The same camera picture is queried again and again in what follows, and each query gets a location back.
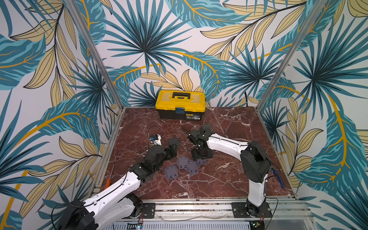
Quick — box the lavender stand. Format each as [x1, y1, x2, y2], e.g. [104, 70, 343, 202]
[196, 159, 207, 166]
[177, 157, 189, 170]
[187, 161, 199, 175]
[164, 165, 179, 181]

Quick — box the dark grey stand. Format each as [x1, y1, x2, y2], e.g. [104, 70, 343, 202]
[191, 148, 213, 161]

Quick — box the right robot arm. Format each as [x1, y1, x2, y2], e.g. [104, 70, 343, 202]
[188, 124, 272, 218]

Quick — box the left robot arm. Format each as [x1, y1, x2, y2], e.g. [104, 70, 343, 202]
[54, 138, 179, 230]

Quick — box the yellow black toolbox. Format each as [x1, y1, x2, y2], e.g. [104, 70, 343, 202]
[155, 90, 206, 121]

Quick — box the white perforated vent panel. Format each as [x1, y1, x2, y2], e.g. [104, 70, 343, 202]
[105, 220, 251, 230]

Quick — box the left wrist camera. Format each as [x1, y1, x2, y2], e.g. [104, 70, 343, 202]
[149, 134, 162, 146]

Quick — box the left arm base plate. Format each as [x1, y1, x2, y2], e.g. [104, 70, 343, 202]
[129, 203, 156, 219]

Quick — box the orange handled screwdriver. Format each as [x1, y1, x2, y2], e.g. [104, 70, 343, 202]
[104, 164, 115, 189]

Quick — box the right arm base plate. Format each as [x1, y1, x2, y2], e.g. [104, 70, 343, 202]
[231, 202, 273, 218]

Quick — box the aluminium front rail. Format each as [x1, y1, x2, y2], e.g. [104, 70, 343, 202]
[143, 196, 313, 222]

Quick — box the right aluminium frame post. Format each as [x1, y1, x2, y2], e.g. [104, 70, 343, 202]
[256, 0, 327, 112]

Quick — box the aluminium frame post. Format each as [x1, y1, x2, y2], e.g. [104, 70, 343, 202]
[256, 0, 327, 112]
[64, 0, 124, 111]

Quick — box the left aluminium frame post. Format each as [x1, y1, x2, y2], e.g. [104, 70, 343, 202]
[64, 0, 124, 111]

